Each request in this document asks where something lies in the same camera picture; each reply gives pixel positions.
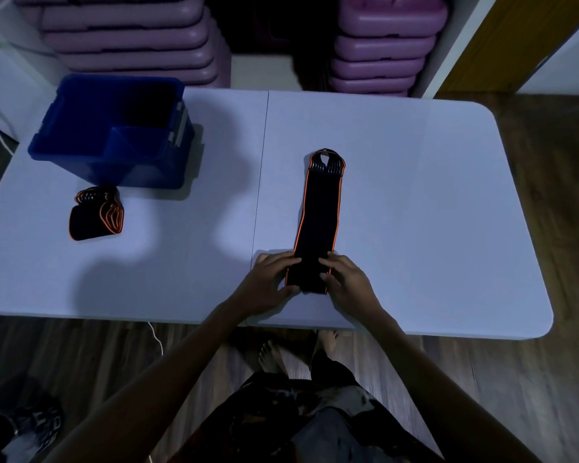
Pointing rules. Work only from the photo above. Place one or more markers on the person's right thumb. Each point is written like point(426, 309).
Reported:
point(329, 283)

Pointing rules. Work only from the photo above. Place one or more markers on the black and white shoe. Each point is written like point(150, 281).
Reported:
point(26, 431)

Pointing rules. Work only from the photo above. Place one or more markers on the person's left middle finger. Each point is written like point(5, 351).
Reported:
point(281, 256)

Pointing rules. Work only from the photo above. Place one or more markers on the person's right forearm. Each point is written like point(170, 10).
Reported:
point(434, 390)

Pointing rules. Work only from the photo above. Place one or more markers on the person's left hand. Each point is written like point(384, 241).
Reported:
point(258, 289)

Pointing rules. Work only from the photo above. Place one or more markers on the person's right hand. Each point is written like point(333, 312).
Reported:
point(352, 289)

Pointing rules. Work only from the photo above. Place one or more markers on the person's dark patterned shorts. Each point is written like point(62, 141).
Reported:
point(309, 419)

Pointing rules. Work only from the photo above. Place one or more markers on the white door frame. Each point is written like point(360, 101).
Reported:
point(448, 43)

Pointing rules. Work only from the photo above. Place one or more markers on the person's left forearm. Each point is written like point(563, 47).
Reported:
point(164, 380)

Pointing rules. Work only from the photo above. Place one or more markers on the brown wooden door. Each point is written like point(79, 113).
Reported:
point(506, 38)

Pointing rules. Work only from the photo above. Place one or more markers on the person's right middle finger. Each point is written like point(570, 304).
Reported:
point(340, 258)

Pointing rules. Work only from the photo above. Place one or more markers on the stack of purple step platforms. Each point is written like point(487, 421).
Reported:
point(381, 43)
point(125, 38)

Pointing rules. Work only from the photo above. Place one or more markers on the person's foot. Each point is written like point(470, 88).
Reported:
point(270, 357)
point(326, 343)

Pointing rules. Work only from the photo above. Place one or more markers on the person's right foot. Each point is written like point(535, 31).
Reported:
point(326, 343)

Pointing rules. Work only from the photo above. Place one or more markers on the blue plastic storage bin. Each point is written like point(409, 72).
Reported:
point(77, 154)

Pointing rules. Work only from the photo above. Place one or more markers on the person's left thumb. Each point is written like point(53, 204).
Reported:
point(285, 293)

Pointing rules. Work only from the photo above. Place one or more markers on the person's left foot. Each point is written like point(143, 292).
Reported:
point(270, 357)

